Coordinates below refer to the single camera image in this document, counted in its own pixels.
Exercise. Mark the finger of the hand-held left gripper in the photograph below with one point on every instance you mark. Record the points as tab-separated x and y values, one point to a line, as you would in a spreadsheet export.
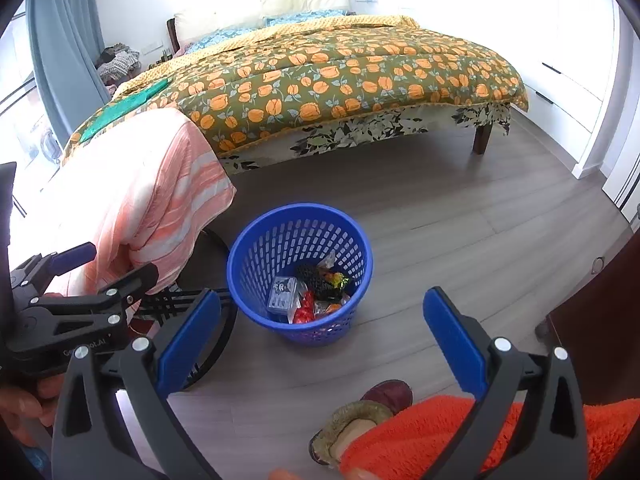
75	256
130	280

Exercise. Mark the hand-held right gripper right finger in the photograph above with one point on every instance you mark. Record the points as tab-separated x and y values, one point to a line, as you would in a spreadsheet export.
452	342

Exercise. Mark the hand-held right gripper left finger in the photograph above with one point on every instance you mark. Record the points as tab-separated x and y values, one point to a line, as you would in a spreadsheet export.
187	340

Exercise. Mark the milk carton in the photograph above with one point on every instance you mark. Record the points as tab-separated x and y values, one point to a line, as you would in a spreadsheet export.
282	300

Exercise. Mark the bright red plastic wrapper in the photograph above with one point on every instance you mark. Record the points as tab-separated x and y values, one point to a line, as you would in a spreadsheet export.
304	310

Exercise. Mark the orange plastic wrapper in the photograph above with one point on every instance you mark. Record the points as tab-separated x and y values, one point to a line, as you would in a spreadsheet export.
331	307

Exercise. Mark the orange snack packet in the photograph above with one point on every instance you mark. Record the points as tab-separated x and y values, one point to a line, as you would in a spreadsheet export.
336	279

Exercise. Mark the black bumpy wrapper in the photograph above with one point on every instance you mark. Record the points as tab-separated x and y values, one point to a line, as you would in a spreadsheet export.
314	280

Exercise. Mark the clear plastic bag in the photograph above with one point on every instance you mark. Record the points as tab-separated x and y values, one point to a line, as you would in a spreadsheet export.
327	260

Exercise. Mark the blue plastic mesh basket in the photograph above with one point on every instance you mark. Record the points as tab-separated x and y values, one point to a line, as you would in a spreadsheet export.
295	208

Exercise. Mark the person's left hand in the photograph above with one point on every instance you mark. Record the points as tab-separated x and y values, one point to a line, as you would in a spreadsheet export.
30	405

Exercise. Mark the person's right hand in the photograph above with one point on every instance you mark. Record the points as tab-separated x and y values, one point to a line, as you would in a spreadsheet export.
283	476

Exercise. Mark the black table base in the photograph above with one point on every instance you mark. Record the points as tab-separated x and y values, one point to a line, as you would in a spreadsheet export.
170	302

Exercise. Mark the maroon slipper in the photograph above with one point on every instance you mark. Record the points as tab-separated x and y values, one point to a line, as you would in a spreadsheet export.
390	395

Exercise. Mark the orange fleece pants leg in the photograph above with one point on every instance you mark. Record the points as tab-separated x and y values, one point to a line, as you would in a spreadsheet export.
425	435

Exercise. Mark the striped orange white tablecloth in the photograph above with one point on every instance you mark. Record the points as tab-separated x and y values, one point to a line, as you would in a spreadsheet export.
150	185

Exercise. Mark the dark brown wooden cabinet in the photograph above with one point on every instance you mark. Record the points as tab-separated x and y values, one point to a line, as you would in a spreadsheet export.
600	335

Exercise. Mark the glass sliding door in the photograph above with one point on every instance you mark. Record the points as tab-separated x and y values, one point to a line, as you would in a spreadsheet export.
25	110

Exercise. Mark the green folded cloth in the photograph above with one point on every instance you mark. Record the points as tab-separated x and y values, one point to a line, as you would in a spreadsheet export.
125	105

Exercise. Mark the metal floor door stop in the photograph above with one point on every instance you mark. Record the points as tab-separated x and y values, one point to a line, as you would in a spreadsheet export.
597	265

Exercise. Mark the pile of clothes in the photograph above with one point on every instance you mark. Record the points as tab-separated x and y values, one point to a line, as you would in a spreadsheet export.
117	62

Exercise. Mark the wooden bed leg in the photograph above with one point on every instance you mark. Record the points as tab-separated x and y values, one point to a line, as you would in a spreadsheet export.
483	137

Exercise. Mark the blue grey curtain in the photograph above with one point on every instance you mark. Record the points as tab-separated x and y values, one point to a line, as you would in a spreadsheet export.
65	35

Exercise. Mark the floral bed skirt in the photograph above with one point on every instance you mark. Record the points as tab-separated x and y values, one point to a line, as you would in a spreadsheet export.
350	132

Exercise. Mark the blue patterned pillow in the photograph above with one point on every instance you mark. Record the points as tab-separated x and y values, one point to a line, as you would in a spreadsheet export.
300	17
220	37

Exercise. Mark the orange floral quilt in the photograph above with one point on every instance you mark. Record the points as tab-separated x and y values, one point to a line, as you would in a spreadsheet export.
350	75

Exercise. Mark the cream padded headboard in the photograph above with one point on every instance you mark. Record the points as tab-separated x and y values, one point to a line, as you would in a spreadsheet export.
300	0

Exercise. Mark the white wardrobe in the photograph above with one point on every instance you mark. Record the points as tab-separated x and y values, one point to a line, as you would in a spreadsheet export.
575	35

